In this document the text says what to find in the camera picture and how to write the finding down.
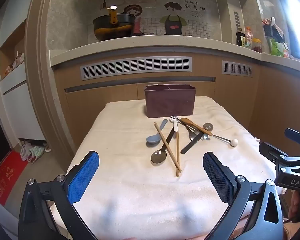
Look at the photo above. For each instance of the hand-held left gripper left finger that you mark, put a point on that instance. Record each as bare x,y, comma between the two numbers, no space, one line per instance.
83,177

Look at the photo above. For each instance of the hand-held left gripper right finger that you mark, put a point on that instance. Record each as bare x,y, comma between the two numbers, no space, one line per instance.
217,177

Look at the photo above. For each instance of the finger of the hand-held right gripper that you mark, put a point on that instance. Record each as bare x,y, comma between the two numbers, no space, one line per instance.
270,151
293,133

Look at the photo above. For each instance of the metal utensil white ball end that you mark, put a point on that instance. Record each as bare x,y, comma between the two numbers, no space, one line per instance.
234,142

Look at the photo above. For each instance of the wooden spoon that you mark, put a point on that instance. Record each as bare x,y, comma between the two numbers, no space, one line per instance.
187,122

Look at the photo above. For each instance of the wooden chopstick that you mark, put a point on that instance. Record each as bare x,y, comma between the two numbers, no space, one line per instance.
165,142
177,155

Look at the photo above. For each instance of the blue plastic spoon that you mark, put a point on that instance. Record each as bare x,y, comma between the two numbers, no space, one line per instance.
152,140

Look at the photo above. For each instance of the purple utensil holder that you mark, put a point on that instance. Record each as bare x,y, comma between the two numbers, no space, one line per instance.
170,102

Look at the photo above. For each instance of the person's right hand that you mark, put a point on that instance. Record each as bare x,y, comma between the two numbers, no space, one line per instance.
293,205

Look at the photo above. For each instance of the metal spoon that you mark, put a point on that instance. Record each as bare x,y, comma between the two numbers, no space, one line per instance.
193,135
204,137

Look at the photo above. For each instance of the white towel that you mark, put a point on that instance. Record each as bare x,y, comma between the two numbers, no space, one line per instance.
130,192

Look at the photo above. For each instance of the pile of slippers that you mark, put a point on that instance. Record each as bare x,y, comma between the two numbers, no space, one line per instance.
32,152

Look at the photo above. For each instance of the red floor mat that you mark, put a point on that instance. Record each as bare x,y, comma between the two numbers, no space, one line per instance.
5,177

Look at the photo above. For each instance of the wooden cabinet front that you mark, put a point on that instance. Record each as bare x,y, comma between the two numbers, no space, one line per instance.
102,95

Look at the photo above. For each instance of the green plastic bag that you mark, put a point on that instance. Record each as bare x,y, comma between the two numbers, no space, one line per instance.
276,48

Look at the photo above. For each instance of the small grey vent grille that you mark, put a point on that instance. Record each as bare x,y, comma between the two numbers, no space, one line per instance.
237,68

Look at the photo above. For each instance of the yellow lid jar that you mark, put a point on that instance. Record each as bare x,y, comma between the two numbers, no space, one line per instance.
256,46

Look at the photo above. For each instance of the white shelf cabinet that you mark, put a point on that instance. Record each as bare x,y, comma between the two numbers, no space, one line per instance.
17,100

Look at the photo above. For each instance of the black storage rack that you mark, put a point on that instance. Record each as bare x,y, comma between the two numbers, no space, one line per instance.
270,31

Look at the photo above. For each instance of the dark sauce bottle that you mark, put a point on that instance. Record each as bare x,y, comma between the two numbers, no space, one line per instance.
240,38

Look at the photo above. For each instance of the window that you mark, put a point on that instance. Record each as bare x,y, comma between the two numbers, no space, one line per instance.
296,17

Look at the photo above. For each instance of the large grey vent grille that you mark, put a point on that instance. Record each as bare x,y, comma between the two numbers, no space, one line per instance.
136,68

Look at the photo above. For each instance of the stone countertop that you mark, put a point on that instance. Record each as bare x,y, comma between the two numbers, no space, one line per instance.
165,42

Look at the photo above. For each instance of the black pot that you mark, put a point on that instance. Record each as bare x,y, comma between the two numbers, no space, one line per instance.
102,22

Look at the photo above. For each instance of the beige wall cupboard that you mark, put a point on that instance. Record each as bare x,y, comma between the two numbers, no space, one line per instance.
231,17

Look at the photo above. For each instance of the cartoon wall poster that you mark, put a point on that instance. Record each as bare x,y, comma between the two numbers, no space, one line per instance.
175,20

